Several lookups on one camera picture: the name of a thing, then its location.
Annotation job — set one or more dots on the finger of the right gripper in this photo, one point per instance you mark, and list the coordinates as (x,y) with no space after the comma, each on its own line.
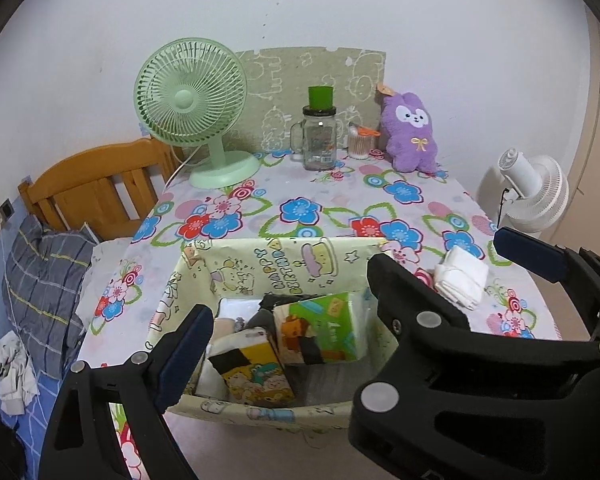
(577,271)
(451,403)

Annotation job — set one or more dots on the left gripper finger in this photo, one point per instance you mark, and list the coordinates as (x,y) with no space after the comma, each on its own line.
(80,441)

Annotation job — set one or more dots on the white cloth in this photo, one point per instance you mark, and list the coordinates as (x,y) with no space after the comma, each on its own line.
(18,386)
(461,278)

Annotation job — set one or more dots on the green tissue pack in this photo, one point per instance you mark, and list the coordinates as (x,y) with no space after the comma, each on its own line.
(322,330)

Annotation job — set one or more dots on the yellow cartoon tissue pack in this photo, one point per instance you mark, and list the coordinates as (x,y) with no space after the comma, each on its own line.
(251,369)

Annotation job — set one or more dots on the dark grey sock bundle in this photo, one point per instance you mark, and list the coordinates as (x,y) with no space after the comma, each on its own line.
(264,317)

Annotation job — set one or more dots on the crumpled white cloth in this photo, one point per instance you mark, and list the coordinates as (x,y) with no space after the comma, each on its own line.
(18,386)

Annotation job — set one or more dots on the white standing fan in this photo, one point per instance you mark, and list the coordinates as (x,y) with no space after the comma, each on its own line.
(527,193)

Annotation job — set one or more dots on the grey plaid pillow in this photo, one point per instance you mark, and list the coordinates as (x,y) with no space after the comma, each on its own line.
(44,273)

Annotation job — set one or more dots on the floral tablecloth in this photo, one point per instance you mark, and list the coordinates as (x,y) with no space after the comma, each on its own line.
(423,216)

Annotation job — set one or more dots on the purple plush bunny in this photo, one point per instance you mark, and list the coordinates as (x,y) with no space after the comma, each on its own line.
(407,126)

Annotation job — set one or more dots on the wooden bed headboard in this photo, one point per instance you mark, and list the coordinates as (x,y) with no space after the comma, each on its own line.
(106,188)

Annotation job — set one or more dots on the toothpick jar orange lid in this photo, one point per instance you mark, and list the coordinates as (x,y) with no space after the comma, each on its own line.
(361,141)

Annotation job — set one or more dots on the glass mason jar mug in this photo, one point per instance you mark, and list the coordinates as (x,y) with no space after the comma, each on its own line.
(314,139)

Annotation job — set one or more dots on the green cup on jar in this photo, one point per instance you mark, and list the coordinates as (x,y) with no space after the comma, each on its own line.
(321,97)

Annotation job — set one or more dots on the green desk fan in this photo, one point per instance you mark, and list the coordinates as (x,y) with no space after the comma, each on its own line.
(188,94)

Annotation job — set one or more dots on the wall power socket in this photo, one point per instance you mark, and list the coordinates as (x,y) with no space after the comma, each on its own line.
(6,212)

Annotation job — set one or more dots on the green patterned wall mat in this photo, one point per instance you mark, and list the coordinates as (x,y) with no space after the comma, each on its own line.
(278,82)

